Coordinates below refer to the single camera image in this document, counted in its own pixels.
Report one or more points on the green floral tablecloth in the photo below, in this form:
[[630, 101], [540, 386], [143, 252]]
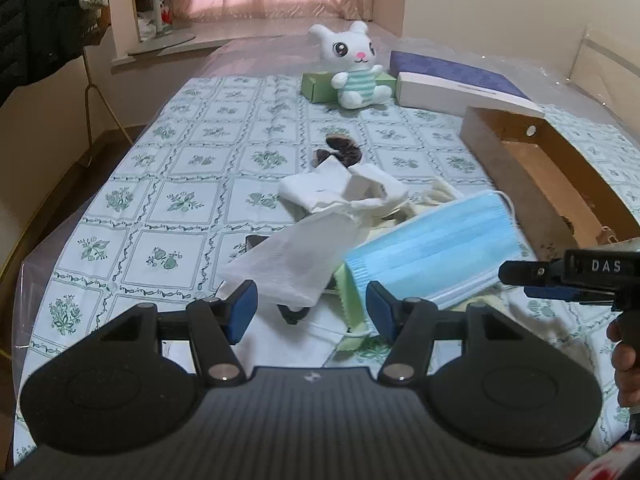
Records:
[[200, 160]]

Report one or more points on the white tissue cloth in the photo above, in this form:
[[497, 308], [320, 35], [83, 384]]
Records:
[[295, 255]]

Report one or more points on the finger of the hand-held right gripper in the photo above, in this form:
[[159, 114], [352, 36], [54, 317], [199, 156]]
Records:
[[560, 292], [530, 272]]

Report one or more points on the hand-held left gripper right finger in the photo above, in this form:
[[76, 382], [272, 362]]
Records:
[[380, 310]]

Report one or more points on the blue face mask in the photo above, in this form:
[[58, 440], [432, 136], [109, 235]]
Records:
[[440, 247]]

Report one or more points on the person's right hand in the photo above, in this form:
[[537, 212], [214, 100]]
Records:
[[627, 365]]

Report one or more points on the brown hair scrunchie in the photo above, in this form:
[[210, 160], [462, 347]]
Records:
[[342, 150]]

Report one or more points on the red patterned clothing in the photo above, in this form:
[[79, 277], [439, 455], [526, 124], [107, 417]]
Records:
[[607, 465]]

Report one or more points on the white sock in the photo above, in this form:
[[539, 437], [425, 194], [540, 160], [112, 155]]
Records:
[[315, 187], [372, 187]]

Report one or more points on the green carton box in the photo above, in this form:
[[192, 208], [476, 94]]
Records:
[[317, 85]]

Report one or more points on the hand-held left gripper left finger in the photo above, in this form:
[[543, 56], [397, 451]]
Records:
[[242, 310]]

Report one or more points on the thin metal rack leg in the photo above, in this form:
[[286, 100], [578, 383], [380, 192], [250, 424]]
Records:
[[102, 102]]

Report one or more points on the green microfibre cloth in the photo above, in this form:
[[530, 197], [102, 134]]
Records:
[[350, 305]]

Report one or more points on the clear plastic sheet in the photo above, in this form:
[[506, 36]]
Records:
[[240, 57]]

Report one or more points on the dark hanging jacket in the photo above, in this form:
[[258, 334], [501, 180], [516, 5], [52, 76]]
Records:
[[35, 15]]

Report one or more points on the white plush bunny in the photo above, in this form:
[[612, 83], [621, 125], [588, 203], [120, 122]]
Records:
[[352, 62]]

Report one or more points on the cardboard box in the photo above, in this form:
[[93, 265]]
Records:
[[545, 170]]

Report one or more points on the plastic-wrapped beige headboard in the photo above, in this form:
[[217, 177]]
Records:
[[607, 67]]

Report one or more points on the purple and white flat box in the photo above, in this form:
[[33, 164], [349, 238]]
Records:
[[450, 82]]

